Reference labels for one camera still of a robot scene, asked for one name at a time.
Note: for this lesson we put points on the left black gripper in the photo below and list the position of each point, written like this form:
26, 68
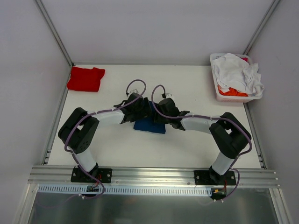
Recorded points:
145, 109

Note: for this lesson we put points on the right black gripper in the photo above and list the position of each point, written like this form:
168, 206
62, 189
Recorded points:
158, 112

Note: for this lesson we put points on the blue mickey t shirt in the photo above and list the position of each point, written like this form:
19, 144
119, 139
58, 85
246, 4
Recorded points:
148, 125

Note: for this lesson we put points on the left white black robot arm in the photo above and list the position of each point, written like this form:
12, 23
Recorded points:
79, 129

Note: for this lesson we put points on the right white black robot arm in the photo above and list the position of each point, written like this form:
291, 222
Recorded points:
230, 136

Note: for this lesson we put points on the folded red t shirt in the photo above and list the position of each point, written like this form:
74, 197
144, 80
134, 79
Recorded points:
87, 80

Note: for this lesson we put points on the orange t shirt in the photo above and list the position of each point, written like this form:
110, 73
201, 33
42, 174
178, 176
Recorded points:
231, 92

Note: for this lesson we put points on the white t shirt pile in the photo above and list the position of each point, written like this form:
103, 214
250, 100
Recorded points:
232, 71

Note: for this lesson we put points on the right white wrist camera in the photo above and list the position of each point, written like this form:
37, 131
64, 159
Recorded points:
167, 95

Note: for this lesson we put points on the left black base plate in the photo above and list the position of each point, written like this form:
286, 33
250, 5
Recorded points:
102, 174

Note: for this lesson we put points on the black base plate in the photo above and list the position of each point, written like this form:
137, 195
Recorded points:
201, 178
102, 174

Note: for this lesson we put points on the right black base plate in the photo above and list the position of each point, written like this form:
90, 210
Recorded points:
201, 178

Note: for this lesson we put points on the white slotted cable duct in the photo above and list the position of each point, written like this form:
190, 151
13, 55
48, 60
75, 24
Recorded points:
126, 190

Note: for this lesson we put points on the aluminium mounting rail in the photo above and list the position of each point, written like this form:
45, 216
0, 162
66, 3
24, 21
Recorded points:
166, 177

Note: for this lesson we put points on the left aluminium frame post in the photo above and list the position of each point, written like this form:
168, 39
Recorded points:
43, 11

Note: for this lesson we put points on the aluminium frame post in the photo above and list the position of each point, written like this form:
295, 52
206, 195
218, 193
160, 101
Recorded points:
43, 11
265, 19

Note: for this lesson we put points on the right aluminium frame post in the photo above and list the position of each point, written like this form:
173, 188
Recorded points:
265, 19

